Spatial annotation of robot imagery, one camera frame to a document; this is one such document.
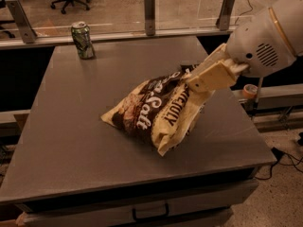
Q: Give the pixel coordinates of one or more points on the middle metal glass bracket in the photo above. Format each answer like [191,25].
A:
[149,12]

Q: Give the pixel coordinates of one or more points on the grey table drawer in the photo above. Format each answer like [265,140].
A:
[206,207]

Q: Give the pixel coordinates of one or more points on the left metal glass bracket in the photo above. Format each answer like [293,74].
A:
[26,31]

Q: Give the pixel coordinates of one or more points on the brown Sea Salt chip bag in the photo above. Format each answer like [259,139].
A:
[159,111]

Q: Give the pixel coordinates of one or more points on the black drawer handle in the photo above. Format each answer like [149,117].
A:
[151,216]

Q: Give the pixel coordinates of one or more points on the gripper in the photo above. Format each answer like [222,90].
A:
[257,44]

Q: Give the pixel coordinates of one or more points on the metal glass bracket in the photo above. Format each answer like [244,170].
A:
[26,31]
[223,22]
[149,12]

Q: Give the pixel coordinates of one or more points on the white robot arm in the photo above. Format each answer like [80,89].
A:
[270,42]

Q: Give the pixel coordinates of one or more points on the right metal glass bracket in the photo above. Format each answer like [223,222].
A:
[223,22]

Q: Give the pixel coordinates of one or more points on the green soda can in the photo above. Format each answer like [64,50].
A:
[81,36]

